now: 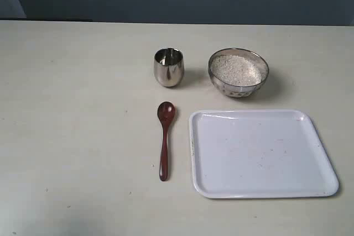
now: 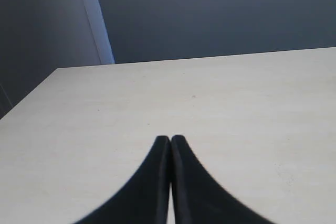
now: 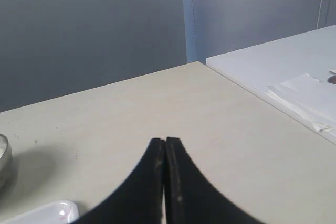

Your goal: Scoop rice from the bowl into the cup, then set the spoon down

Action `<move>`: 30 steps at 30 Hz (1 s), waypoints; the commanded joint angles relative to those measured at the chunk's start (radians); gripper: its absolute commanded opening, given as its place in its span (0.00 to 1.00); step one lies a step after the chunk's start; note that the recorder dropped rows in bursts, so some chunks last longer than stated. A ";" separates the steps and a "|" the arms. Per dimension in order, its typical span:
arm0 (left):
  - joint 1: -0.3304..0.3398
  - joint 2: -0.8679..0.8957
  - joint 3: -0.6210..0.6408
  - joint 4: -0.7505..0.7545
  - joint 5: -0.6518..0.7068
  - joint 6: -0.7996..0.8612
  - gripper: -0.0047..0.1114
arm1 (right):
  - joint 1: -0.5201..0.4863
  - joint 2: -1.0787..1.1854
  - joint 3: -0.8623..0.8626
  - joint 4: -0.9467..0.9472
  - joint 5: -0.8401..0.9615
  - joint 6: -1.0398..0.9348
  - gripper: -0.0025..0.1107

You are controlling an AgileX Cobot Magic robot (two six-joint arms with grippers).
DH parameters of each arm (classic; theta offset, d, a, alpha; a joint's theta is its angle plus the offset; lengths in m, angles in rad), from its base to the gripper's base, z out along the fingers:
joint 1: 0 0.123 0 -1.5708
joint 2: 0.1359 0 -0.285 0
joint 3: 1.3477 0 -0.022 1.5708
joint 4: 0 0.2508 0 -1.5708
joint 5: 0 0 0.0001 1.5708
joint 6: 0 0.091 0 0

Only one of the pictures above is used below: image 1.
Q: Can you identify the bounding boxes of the stainless steel cup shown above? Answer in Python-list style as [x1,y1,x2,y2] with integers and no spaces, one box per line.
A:
[154,48,185,87]

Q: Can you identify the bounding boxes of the steel bowl of rice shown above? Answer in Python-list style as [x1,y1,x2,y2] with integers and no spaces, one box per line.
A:
[208,48,269,98]

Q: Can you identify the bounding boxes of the white plastic tray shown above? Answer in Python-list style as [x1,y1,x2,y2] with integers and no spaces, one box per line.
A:
[189,109,339,199]

